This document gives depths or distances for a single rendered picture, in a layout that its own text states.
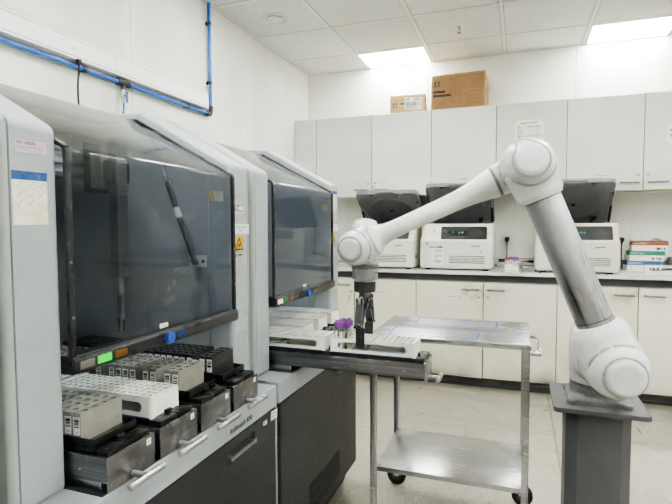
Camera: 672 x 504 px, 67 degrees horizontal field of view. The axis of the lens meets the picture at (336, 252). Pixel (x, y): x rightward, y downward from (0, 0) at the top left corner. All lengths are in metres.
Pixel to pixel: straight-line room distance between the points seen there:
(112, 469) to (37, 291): 0.37
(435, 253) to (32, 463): 3.32
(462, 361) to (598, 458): 2.38
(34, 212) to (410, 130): 3.65
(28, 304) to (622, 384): 1.36
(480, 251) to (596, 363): 2.54
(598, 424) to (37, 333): 1.51
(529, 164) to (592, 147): 2.88
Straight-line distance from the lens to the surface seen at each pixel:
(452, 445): 2.44
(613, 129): 4.35
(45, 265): 1.08
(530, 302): 4.00
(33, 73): 2.59
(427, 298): 4.05
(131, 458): 1.18
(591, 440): 1.81
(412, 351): 1.70
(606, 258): 4.02
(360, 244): 1.50
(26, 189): 1.06
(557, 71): 4.76
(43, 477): 1.16
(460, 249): 3.99
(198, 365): 1.45
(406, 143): 4.39
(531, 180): 1.46
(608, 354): 1.52
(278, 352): 1.84
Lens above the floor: 1.25
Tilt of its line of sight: 3 degrees down
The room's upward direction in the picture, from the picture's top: straight up
